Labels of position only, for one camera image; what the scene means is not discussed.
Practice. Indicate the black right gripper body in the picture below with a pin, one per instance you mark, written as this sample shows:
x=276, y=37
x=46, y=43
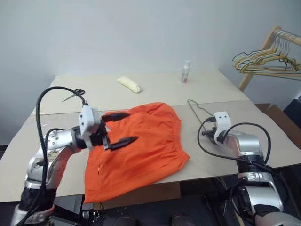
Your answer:
x=213, y=135

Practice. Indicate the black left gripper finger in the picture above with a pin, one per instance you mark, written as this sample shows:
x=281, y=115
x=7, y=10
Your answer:
x=123, y=142
x=115, y=116

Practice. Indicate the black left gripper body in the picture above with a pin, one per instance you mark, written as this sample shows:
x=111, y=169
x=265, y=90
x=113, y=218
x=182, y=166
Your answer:
x=100, y=137

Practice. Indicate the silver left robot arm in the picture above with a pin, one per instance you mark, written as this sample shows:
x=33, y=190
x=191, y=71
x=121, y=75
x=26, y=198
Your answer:
x=58, y=139

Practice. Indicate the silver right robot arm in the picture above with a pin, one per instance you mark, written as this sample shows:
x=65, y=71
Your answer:
x=249, y=146

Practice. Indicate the orange shorts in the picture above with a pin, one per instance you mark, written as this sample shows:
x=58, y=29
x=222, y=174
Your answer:
x=141, y=146

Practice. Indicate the rolled pale yellow cloth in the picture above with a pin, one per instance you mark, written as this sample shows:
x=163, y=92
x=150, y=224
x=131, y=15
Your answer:
x=129, y=84

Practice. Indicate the wooden clothes rack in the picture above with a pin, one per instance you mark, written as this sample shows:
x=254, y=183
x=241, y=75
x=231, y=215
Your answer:
x=245, y=80

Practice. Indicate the small clear bottle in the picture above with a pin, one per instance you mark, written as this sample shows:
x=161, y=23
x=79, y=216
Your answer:
x=185, y=71

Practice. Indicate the brown cardboard box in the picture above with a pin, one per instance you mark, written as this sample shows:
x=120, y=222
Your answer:
x=277, y=122

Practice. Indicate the black box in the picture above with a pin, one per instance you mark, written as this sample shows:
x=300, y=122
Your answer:
x=70, y=204

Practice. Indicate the black object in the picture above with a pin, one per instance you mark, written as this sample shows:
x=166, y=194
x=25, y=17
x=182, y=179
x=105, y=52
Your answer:
x=294, y=104

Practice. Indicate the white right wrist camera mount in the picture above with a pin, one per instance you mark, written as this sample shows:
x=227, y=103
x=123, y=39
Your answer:
x=223, y=120

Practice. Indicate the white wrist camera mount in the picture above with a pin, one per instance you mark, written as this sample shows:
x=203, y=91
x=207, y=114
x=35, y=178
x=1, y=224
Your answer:
x=87, y=117
x=223, y=120

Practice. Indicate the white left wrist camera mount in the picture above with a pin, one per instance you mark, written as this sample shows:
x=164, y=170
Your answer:
x=87, y=117

